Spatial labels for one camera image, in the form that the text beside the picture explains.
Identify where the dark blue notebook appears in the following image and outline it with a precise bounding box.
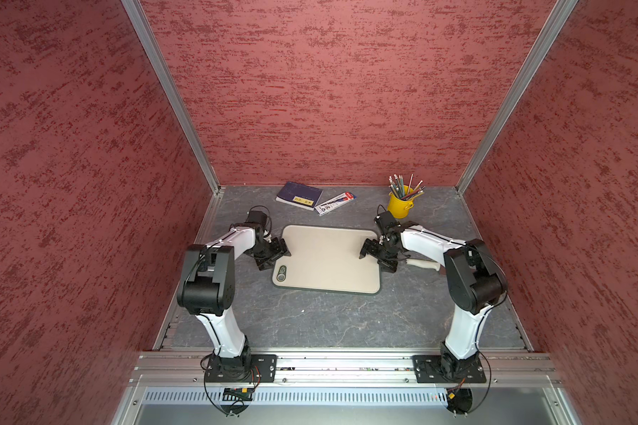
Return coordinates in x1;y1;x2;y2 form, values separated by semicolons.
275;182;324;211

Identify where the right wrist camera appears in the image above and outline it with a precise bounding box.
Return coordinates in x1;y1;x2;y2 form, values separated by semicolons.
374;211;400;236

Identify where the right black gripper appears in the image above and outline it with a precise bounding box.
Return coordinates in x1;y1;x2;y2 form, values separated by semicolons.
357;239;401;273

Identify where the beige cutting board green rim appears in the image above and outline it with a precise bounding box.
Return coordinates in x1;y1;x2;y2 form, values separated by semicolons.
272;225;381;295

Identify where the coloured pencils bunch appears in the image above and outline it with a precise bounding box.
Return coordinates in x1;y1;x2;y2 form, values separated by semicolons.
388;175;425;201

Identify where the left aluminium corner post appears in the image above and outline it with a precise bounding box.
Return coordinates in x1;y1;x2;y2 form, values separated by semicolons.
122;0;222;196

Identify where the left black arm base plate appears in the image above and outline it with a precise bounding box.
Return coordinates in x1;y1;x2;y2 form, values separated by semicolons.
200;353;278;385

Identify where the right aluminium corner post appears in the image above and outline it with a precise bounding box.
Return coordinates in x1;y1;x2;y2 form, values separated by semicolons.
455;0;578;197

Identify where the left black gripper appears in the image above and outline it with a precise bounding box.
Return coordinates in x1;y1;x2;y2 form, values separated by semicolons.
248;237;292;270

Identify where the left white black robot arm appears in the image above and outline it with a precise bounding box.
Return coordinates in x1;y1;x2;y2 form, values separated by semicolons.
175;205;290;381

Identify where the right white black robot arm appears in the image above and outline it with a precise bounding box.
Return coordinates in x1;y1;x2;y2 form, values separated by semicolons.
360;212;508;382

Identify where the aluminium corner post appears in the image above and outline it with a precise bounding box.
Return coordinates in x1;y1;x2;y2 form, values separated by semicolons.
455;0;578;197
122;0;222;196

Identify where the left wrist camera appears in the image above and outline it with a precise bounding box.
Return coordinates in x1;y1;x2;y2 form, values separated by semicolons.
246;209;272;237

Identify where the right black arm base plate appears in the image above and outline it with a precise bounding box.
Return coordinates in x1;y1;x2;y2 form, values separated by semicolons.
412;354;487;384

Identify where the aluminium front rail frame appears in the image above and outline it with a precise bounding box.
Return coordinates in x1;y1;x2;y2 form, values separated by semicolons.
113;348;580;424

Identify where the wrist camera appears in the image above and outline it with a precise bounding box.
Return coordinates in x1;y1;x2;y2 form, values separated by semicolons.
374;211;400;236
246;209;272;237

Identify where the yellow metal cup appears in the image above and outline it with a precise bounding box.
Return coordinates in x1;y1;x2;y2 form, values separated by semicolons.
387;184;419;219

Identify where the white red pen package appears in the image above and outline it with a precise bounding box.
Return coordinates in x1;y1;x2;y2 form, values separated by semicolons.
315;191;356;216

